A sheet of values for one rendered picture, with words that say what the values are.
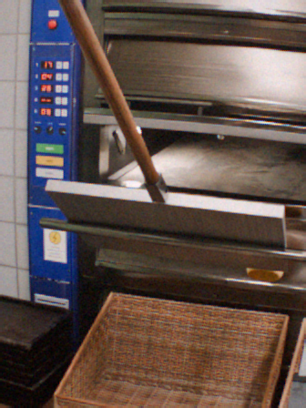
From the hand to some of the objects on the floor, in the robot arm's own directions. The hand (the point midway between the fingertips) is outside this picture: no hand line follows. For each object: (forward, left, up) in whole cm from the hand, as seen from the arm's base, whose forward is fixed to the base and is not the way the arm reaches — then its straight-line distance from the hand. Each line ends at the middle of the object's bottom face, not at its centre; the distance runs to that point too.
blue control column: (-47, +219, -193) cm, 296 cm away
